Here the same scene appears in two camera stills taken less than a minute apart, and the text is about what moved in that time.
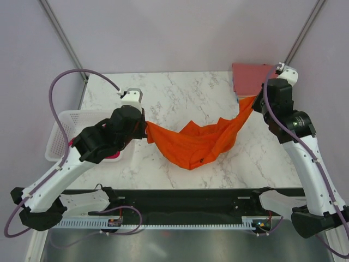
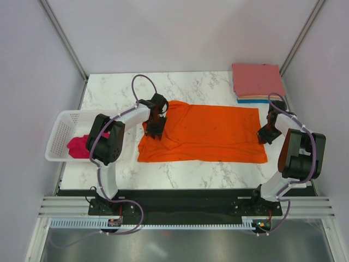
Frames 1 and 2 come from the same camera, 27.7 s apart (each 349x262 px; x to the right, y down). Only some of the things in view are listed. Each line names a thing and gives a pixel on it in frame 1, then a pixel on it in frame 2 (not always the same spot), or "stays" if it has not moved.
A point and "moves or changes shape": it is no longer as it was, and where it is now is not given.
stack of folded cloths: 248,78 stays
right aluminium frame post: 308,24 stays
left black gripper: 142,134 → 157,132
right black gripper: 257,105 → 263,138
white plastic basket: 74,120 stays
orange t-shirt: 193,145 moves or changes shape
